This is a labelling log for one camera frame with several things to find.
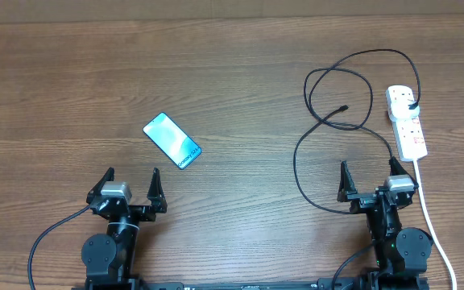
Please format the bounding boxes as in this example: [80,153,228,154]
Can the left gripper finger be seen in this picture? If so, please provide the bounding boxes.
[147,168,168,213]
[86,167,114,203]

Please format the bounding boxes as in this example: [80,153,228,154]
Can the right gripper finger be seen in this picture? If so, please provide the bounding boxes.
[388,156,417,186]
[337,161,357,202]

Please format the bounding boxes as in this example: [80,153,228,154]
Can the Samsung Galaxy smartphone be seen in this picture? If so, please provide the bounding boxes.
[143,112,202,170]

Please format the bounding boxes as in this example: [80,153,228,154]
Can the black USB charging cable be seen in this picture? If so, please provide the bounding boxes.
[292,48,422,215]

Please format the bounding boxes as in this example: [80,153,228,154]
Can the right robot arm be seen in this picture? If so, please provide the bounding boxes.
[330,157,433,289]

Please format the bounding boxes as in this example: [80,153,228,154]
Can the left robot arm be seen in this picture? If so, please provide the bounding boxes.
[81,168,168,289]

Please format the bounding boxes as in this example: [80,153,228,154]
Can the white charger plug adapter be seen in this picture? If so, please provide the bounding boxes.
[388,99,421,122]

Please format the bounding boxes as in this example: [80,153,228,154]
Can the white power strip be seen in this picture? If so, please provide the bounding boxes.
[385,85,428,162]

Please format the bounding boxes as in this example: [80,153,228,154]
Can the white power strip cord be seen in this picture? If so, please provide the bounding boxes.
[412,159,458,290]

